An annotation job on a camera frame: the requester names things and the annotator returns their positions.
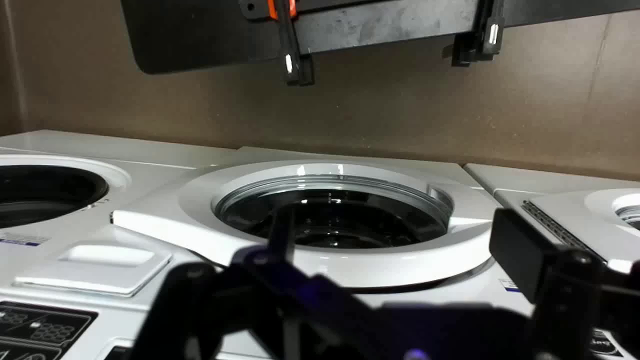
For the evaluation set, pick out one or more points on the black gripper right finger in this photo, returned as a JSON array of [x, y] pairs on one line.
[[533, 260]]

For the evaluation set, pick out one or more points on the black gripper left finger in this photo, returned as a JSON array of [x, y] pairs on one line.
[[266, 300]]

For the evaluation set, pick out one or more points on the white washing machine with button pad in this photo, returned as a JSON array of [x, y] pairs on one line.
[[201, 166]]

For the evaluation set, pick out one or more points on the white washing machine with number sign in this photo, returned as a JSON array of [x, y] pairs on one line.
[[101, 143]]

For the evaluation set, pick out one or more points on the round glass washer door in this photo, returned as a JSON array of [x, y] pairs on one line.
[[631, 203], [167, 212]]

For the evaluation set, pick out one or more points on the white detergent drawer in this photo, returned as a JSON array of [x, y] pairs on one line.
[[93, 267]]

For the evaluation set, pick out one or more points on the black control panel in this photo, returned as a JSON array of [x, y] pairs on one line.
[[41, 330]]

